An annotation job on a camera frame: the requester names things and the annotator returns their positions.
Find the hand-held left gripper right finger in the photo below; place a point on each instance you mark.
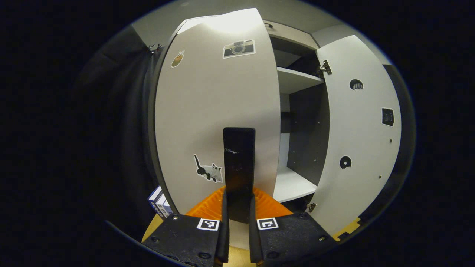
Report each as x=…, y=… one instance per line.
x=254, y=241

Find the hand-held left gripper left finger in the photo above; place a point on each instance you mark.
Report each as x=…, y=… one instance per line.
x=223, y=241

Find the beige double-door shoe cabinet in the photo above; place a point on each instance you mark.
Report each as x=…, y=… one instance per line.
x=308, y=129

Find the beige door with camera sticker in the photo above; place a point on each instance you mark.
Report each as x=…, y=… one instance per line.
x=207, y=111

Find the beige door with headphones sticker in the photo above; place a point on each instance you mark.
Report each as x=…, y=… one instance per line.
x=360, y=141

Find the metal door hinge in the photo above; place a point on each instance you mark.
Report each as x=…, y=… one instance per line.
x=311, y=207
x=324, y=68

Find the white cabinet shelf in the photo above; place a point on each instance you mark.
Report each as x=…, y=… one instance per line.
x=293, y=79
x=293, y=185

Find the blue and white box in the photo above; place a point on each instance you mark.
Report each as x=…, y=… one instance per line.
x=165, y=209
x=155, y=196

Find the black backdrop cloth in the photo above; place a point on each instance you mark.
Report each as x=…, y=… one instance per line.
x=118, y=129

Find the small metal clip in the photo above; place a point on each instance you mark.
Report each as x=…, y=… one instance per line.
x=154, y=48

